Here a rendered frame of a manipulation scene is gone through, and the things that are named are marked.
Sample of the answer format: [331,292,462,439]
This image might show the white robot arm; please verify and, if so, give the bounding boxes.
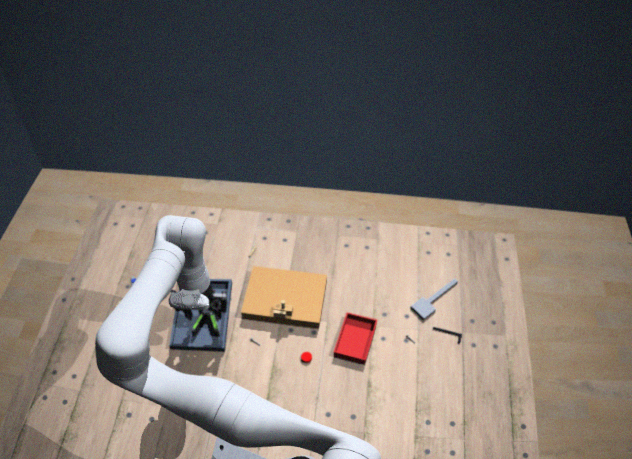
[95,216,381,459]

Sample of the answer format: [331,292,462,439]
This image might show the small wooden block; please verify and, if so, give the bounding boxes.
[274,303,293,316]

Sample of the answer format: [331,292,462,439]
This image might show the light wooden bench board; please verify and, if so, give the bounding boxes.
[241,266,327,329]

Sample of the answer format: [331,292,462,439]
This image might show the red open tray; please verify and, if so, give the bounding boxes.
[334,312,377,365]

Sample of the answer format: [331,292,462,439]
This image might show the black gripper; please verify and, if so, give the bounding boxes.
[170,281,227,321]

